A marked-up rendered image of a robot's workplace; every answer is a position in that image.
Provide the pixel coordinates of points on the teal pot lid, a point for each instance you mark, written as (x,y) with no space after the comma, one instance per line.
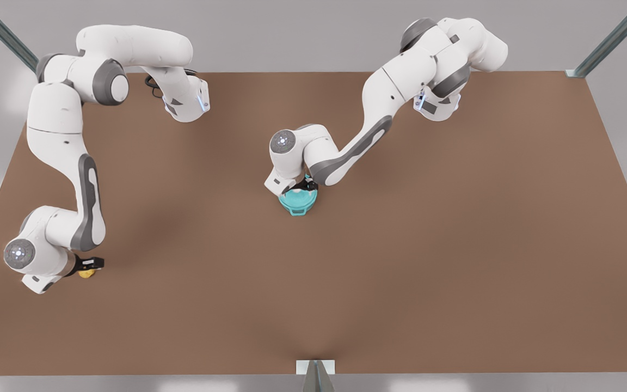
(298,195)

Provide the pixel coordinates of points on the teal pot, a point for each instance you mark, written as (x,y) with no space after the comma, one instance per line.
(297,205)

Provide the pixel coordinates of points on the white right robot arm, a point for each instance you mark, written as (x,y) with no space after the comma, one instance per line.
(57,141)

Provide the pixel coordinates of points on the silver frame post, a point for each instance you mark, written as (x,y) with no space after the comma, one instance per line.
(610,39)
(317,377)
(3,35)

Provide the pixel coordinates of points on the yellow potato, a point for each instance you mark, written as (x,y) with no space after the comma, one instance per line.
(86,273)

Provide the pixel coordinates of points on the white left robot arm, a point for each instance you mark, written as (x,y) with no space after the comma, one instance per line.
(400,87)

